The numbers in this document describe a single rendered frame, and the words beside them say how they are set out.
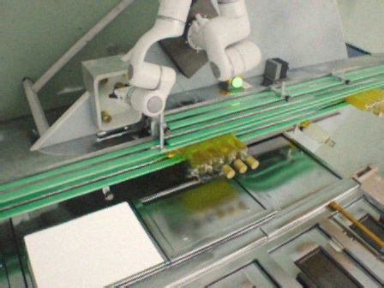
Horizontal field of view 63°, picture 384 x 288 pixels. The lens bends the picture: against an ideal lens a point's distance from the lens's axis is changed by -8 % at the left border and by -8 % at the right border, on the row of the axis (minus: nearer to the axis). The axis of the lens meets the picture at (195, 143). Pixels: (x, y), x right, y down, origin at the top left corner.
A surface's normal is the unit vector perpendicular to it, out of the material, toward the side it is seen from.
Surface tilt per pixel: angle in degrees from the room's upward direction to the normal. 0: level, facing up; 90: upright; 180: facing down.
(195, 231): 90
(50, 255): 90
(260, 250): 90
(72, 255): 90
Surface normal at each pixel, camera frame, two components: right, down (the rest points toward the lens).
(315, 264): 0.05, -0.82
